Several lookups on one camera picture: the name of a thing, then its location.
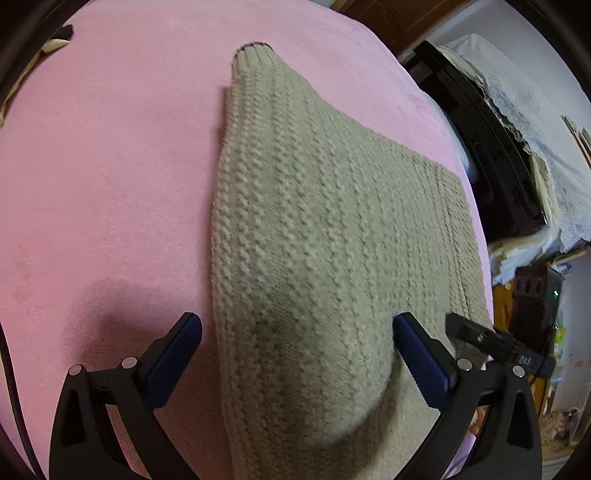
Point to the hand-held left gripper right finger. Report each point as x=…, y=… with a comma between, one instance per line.
x=422, y=364

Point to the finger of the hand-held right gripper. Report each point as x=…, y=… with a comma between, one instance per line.
x=485, y=340

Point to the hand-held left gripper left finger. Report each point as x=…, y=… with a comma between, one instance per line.
x=178, y=355

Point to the beige knit sweater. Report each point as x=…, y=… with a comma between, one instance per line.
x=323, y=230

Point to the dark power strip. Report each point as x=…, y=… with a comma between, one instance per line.
x=533, y=288

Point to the bed with pink sheet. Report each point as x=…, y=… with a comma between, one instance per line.
x=115, y=184

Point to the black piano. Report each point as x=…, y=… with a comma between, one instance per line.
x=480, y=138

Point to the white lace cloth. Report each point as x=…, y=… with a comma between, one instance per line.
x=531, y=106

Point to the brown wooden door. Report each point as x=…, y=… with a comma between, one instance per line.
x=392, y=18

